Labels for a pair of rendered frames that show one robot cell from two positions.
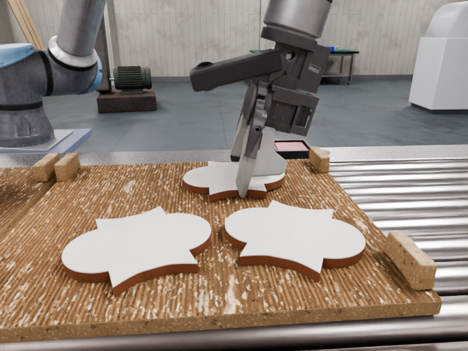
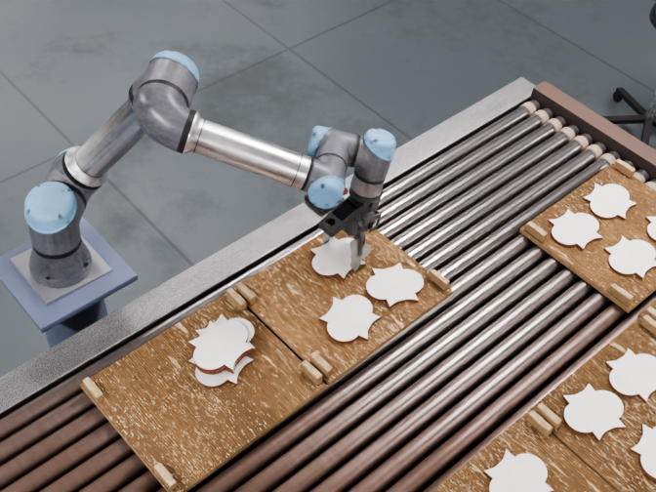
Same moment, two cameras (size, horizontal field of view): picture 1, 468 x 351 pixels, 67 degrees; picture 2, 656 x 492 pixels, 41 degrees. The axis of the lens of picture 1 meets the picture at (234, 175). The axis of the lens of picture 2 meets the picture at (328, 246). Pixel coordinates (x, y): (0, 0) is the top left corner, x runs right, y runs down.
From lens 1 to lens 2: 1.83 m
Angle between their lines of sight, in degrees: 41
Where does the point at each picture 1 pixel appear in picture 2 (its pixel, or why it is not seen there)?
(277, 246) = (397, 295)
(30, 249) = (311, 343)
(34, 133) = (88, 259)
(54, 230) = (305, 331)
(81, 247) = (336, 332)
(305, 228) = (398, 280)
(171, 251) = (367, 316)
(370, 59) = not seen: outside the picture
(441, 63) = not seen: outside the picture
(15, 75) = (75, 224)
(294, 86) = (368, 211)
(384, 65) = not seen: outside the picture
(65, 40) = (101, 170)
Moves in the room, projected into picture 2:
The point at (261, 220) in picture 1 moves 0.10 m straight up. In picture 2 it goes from (380, 284) to (384, 257)
